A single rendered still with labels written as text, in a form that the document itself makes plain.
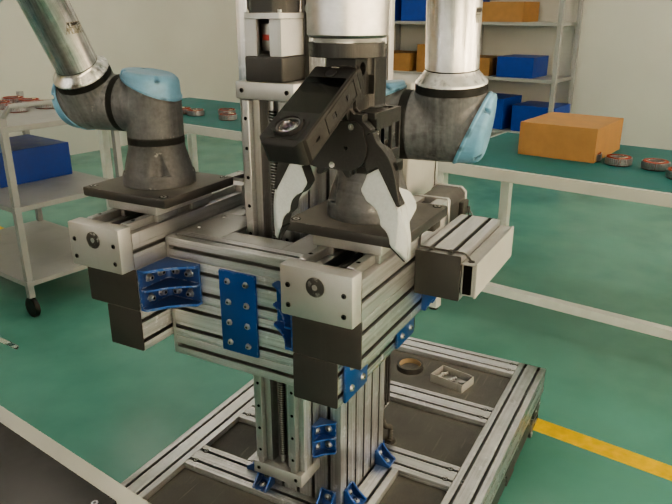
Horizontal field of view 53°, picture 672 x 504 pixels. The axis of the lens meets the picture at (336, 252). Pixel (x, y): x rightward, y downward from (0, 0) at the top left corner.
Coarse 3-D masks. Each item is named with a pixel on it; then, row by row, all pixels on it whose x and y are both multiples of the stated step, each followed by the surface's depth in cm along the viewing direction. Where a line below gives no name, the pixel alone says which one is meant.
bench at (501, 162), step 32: (480, 160) 298; (512, 160) 298; (544, 160) 298; (640, 160) 298; (576, 192) 265; (608, 192) 258; (640, 192) 250; (512, 288) 301; (608, 320) 275; (640, 320) 270
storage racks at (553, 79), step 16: (560, 0) 586; (560, 16) 590; (400, 32) 748; (560, 32) 594; (576, 32) 633; (480, 48) 694; (560, 48) 601; (576, 48) 637; (576, 64) 644; (512, 80) 632; (528, 80) 622; (544, 80) 614; (560, 80) 623
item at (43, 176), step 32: (0, 128) 287; (32, 128) 298; (0, 160) 330; (32, 160) 343; (64, 160) 357; (0, 192) 326; (32, 192) 326; (64, 192) 326; (32, 224) 396; (0, 256) 345; (32, 256) 345; (64, 256) 345; (32, 288) 315
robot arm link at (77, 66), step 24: (24, 0) 120; (48, 0) 120; (48, 24) 123; (72, 24) 126; (48, 48) 127; (72, 48) 128; (72, 72) 131; (96, 72) 133; (72, 96) 133; (96, 96) 134; (72, 120) 139; (96, 120) 137
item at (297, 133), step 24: (312, 72) 61; (336, 72) 60; (312, 96) 58; (336, 96) 57; (288, 120) 55; (312, 120) 56; (336, 120) 58; (264, 144) 55; (288, 144) 54; (312, 144) 55
